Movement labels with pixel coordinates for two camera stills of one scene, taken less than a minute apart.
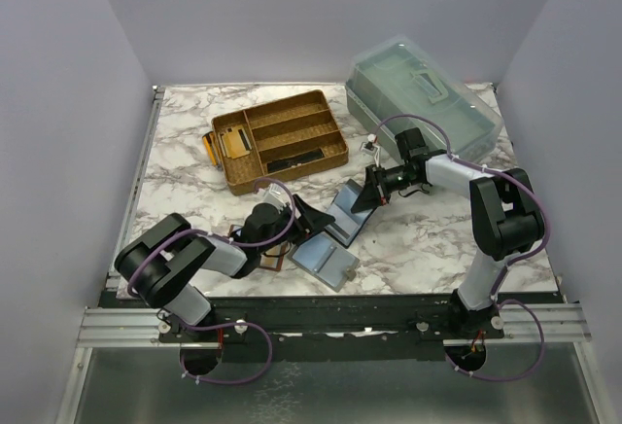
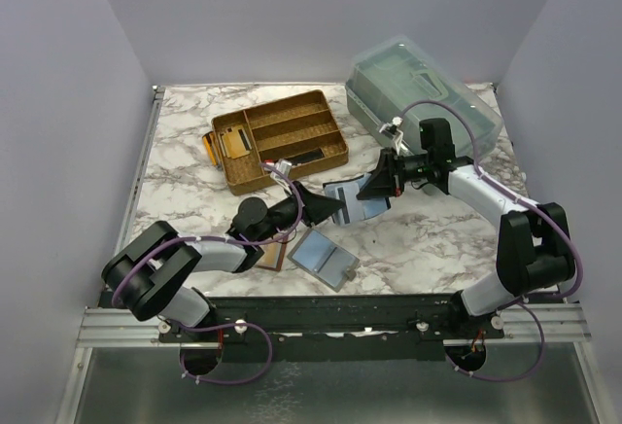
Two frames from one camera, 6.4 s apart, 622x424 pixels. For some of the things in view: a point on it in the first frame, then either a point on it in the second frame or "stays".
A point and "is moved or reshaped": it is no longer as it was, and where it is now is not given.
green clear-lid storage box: (395, 85) stays
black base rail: (397, 327) stays
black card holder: (347, 226) is moved or reshaped
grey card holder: (327, 259) stays
